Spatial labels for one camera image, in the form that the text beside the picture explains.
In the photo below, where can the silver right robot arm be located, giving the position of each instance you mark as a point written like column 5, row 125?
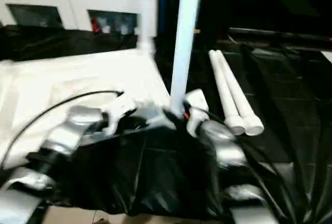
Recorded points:
column 225, row 143

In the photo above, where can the red packet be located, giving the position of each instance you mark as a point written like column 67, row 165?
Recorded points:
column 96, row 25

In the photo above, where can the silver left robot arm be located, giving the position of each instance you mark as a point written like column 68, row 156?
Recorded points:
column 70, row 130

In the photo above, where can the black mat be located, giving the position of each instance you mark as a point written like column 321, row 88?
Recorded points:
column 155, row 169

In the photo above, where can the black backdrop cloth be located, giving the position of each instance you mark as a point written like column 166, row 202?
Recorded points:
column 259, row 1

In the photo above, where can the white flat board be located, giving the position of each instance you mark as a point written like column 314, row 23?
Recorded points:
column 327, row 56

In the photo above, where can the small tan block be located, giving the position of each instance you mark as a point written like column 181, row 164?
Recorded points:
column 197, row 30

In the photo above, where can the white plastic table leg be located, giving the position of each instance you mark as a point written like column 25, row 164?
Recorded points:
column 145, row 8
column 185, row 40
column 246, row 104
column 228, row 97

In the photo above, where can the long black bar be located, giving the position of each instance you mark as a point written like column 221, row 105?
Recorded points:
column 280, row 34

